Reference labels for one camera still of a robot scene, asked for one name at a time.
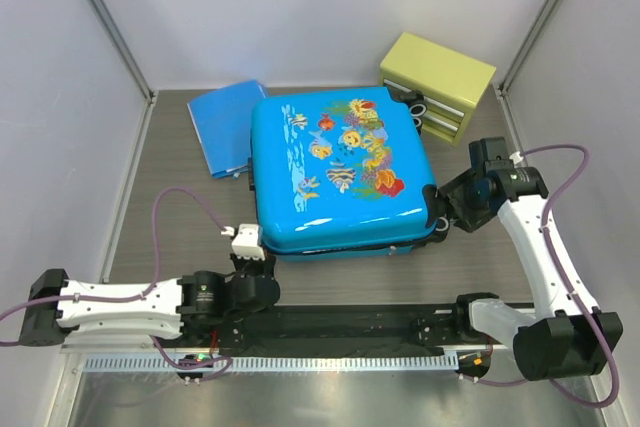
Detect left aluminium frame post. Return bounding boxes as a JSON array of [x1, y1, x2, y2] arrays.
[[87, 0, 155, 104]]

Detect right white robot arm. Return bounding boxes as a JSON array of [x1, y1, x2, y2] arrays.
[[439, 137, 623, 381]]

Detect blue file folder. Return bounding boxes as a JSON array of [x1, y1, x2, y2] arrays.
[[187, 80, 267, 178]]

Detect blue suitcase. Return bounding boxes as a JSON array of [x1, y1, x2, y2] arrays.
[[250, 86, 449, 259]]

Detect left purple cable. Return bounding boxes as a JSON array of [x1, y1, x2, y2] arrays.
[[0, 186, 234, 408]]

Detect olive green drawer box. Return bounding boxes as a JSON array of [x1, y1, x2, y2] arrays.
[[379, 32, 497, 146]]

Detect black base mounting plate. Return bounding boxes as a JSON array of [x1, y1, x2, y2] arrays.
[[161, 304, 489, 358]]

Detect aluminium frame post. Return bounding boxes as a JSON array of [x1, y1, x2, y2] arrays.
[[87, 0, 155, 104], [496, 0, 562, 96]]

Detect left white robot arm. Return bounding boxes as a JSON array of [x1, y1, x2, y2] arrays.
[[18, 224, 281, 347]]

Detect right aluminium frame post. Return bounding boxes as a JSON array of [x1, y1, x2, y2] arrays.
[[496, 0, 562, 96]]

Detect white slotted cable duct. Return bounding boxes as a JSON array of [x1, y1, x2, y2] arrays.
[[83, 352, 459, 374]]

